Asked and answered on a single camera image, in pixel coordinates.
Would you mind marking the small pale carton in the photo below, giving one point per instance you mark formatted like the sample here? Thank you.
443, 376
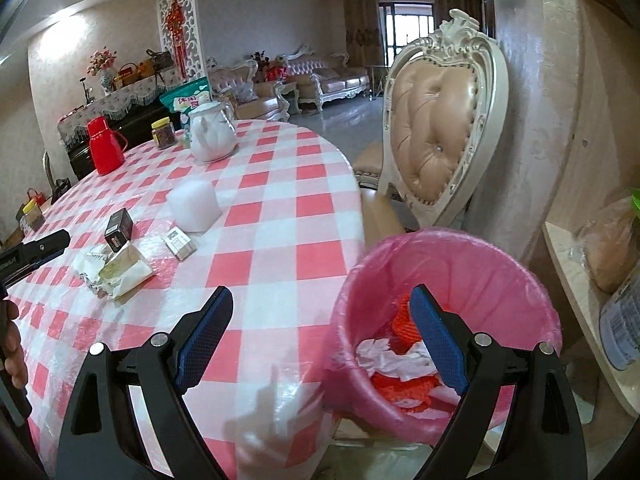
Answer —
180, 244

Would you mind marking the balcony window door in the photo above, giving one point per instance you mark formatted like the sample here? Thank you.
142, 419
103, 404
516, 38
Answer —
405, 30

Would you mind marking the yellow lid glass jar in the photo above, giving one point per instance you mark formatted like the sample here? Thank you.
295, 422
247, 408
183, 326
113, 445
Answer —
33, 217
163, 134

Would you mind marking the white teapot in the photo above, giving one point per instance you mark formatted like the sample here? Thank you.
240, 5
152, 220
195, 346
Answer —
212, 135

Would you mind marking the pink checkered tablecloth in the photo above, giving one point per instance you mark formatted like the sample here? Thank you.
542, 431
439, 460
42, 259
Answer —
280, 240

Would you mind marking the black upright piano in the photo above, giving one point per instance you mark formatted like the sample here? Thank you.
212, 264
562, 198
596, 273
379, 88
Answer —
80, 152

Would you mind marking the yellowish paper wrapper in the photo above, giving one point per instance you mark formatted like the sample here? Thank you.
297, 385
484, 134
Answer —
125, 270

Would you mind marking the wooden shelf unit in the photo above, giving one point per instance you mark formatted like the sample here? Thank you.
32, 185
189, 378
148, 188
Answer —
590, 110

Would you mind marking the pink lined trash bin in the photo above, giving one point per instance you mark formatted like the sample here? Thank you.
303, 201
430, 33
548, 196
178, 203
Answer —
450, 260

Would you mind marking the floral lace piano cover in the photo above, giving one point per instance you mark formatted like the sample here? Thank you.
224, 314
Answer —
120, 100

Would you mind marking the red knot wall hanging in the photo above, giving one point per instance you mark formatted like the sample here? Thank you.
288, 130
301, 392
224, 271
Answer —
175, 20

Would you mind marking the brown wicker basket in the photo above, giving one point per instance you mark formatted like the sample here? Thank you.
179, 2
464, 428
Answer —
126, 76

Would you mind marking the red thermos jug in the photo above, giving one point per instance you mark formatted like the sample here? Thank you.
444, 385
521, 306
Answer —
105, 147

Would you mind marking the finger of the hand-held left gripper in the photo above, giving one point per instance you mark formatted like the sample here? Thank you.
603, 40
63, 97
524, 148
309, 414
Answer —
47, 246

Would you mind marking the white foam block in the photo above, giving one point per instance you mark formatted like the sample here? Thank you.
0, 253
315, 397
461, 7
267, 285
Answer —
195, 207

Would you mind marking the bagged bread loaf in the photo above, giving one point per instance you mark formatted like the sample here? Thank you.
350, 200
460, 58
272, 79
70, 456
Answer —
612, 245

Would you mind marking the brown patterned curtain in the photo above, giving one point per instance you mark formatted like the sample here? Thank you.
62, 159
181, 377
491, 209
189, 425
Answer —
455, 10
364, 30

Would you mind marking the small black box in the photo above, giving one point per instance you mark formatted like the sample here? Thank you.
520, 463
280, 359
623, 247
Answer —
119, 230

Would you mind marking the carved beige armchair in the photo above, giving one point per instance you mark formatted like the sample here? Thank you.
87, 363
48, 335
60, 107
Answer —
255, 102

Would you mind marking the small metal stand ornament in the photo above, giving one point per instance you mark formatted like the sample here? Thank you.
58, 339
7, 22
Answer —
86, 92

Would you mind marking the white lattice partition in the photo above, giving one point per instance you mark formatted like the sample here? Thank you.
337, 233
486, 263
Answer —
192, 20

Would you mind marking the red gift bag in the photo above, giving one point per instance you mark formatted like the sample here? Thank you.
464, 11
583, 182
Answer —
276, 72

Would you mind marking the vase of pink flowers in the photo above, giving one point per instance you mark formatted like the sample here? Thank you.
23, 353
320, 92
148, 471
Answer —
103, 67

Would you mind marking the carved pink sofa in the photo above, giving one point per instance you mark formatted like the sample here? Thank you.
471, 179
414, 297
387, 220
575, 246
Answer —
340, 85

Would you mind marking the cream tufted dining chair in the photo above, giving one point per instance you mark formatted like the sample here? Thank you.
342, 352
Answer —
430, 125

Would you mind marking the person's left hand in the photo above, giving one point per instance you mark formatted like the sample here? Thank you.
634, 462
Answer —
12, 350

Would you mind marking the orange foam fruit net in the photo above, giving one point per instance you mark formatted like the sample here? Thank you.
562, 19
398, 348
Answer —
400, 390
402, 325

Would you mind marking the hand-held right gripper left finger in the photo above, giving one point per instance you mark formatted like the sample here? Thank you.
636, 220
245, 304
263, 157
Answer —
205, 340

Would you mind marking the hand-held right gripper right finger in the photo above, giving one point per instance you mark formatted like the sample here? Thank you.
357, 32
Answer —
440, 340

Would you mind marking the blue label plastic bottle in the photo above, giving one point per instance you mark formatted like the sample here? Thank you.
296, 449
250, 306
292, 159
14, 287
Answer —
622, 325

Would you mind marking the green snack bag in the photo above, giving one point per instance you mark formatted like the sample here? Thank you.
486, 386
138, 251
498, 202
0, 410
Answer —
187, 95

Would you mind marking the metal drying rack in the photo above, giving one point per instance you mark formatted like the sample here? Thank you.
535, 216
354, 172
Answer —
380, 80

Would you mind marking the dark handbag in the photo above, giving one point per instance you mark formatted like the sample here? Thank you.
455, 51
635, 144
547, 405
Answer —
159, 60

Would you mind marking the small green packet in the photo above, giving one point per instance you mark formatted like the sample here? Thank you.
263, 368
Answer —
187, 131

